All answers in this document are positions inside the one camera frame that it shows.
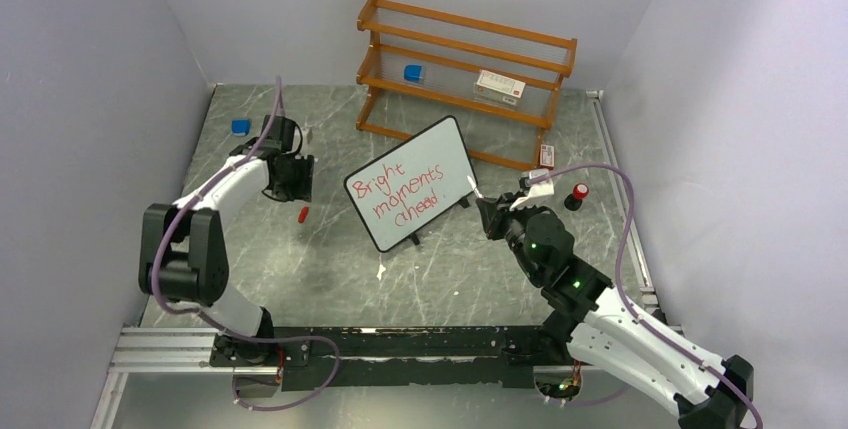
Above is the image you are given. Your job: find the wooden two-tier rack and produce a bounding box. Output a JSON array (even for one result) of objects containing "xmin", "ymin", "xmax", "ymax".
[{"xmin": 355, "ymin": 0, "xmax": 578, "ymax": 170}]

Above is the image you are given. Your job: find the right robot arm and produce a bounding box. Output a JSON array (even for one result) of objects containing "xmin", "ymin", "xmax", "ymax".
[{"xmin": 476, "ymin": 193, "xmax": 753, "ymax": 428}]

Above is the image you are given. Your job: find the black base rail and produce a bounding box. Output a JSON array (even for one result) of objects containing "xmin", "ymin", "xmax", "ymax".
[{"xmin": 208, "ymin": 325, "xmax": 572, "ymax": 391}]

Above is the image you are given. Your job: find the small red white box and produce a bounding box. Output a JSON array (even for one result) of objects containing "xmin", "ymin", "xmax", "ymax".
[{"xmin": 538, "ymin": 144, "xmax": 556, "ymax": 170}]

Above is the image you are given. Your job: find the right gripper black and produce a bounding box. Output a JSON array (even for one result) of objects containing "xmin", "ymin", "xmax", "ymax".
[{"xmin": 478, "ymin": 190, "xmax": 543, "ymax": 282}]

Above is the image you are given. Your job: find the whiteboard with black frame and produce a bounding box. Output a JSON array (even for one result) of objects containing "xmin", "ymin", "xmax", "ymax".
[{"xmin": 343, "ymin": 116, "xmax": 477, "ymax": 253}]

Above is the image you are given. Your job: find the blue eraser on rack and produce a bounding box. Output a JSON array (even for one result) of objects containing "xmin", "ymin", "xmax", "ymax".
[{"xmin": 403, "ymin": 64, "xmax": 426, "ymax": 84}]

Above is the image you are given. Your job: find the blue eraser on table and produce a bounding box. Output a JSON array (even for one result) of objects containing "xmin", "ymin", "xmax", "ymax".
[{"xmin": 230, "ymin": 118, "xmax": 252, "ymax": 137}]

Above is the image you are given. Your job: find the aluminium frame rail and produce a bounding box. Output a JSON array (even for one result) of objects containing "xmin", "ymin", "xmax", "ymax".
[{"xmin": 112, "ymin": 85, "xmax": 677, "ymax": 428}]

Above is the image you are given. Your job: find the red emergency stop button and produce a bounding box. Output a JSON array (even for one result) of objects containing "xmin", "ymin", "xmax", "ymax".
[{"xmin": 563, "ymin": 183, "xmax": 590, "ymax": 211}]

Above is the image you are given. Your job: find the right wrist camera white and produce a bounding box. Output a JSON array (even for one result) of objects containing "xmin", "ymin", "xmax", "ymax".
[{"xmin": 509, "ymin": 168, "xmax": 555, "ymax": 211}]

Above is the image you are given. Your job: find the red whiteboard marker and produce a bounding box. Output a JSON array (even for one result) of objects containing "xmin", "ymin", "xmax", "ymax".
[{"xmin": 466, "ymin": 175, "xmax": 483, "ymax": 199}]

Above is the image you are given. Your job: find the red marker cap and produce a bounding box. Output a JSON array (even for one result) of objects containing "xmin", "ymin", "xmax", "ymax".
[{"xmin": 298, "ymin": 206, "xmax": 310, "ymax": 224}]

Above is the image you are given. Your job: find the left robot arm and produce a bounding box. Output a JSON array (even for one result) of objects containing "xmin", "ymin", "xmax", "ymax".
[{"xmin": 138, "ymin": 115, "xmax": 315, "ymax": 365}]

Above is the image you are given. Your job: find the white red box on rack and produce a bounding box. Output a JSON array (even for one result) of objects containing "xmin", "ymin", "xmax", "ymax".
[{"xmin": 473, "ymin": 70, "xmax": 526, "ymax": 107}]

